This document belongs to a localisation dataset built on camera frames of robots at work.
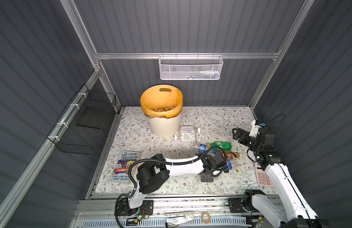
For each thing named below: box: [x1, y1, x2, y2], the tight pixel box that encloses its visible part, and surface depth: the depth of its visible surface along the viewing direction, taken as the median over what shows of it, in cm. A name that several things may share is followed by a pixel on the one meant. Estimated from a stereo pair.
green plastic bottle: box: [210, 141, 233, 152], surface depth 96 cm
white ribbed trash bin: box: [148, 113, 182, 138], surface depth 93 cm
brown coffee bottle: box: [217, 150, 241, 160], surface depth 90 cm
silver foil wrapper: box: [165, 214, 196, 228], surface depth 70 cm
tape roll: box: [201, 211, 211, 224], surface depth 72 cm
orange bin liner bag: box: [139, 84, 184, 119], surface depth 96 cm
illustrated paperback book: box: [109, 151, 141, 184], surface depth 88 cm
